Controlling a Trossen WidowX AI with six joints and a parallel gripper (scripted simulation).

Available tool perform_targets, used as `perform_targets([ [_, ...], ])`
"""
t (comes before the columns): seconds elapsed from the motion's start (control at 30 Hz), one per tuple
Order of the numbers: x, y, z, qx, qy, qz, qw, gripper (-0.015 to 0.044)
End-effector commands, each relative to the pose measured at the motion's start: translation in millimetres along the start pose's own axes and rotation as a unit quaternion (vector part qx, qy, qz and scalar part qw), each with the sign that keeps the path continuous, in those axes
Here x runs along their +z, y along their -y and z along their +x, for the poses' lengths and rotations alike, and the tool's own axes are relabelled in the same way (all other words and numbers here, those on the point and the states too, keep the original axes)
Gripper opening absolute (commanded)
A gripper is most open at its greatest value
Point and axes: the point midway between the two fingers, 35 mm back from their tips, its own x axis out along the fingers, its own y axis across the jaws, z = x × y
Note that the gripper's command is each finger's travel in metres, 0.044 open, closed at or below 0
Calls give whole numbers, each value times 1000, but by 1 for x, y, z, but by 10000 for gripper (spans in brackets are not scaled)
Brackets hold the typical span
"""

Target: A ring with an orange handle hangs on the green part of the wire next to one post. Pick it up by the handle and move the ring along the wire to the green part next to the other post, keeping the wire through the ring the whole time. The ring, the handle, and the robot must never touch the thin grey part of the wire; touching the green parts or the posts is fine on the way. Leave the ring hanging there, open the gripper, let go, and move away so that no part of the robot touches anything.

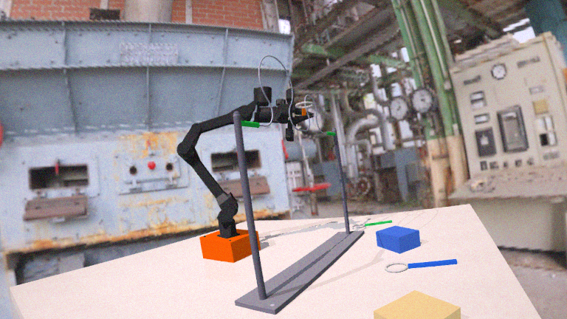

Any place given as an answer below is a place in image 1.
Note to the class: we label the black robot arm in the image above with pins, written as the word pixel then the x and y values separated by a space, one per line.
pixel 186 150

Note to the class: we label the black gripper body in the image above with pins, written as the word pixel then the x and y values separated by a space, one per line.
pixel 289 131

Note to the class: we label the orange handle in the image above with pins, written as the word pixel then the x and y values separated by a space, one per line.
pixel 303 107

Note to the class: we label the blue box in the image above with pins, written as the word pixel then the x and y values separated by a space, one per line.
pixel 398 239

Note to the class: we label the blue handle with grey loop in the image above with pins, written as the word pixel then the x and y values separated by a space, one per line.
pixel 420 265

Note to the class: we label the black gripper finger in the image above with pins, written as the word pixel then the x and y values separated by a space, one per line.
pixel 299 119
pixel 299 111

